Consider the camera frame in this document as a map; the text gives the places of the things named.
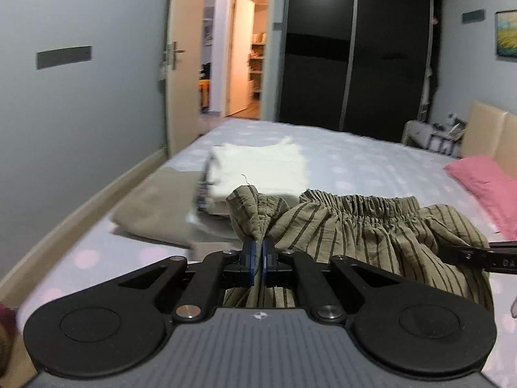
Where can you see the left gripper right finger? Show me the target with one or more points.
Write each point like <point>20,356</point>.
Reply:
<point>299,273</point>

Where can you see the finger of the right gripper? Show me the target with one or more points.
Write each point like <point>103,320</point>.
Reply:
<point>499,257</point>

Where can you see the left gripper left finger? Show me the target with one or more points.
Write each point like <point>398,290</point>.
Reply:
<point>206,282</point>

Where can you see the olive striped shorts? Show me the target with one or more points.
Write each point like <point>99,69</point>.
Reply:
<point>396,235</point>

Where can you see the folded clothes stack near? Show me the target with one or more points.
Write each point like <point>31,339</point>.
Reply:
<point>163,209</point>

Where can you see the folded clothes stack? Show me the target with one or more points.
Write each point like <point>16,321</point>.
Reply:
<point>279,170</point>
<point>163,209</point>

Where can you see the folded clothes stack far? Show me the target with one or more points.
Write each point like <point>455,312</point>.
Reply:
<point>279,170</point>

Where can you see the pink pillow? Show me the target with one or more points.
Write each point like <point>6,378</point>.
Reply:
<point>492,187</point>

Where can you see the beige padded headboard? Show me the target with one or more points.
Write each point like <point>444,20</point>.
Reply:
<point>492,132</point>

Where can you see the white bedside table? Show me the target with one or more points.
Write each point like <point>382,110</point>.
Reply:
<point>434,137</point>

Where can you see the black sliding wardrobe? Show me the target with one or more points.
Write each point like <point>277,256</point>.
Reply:
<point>358,66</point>

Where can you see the framed landscape painting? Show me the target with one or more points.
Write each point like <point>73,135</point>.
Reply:
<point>506,33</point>

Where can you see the beige room door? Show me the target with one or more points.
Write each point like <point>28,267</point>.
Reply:
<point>182,62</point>

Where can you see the grey wall plate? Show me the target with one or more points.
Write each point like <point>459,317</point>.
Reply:
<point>63,56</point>

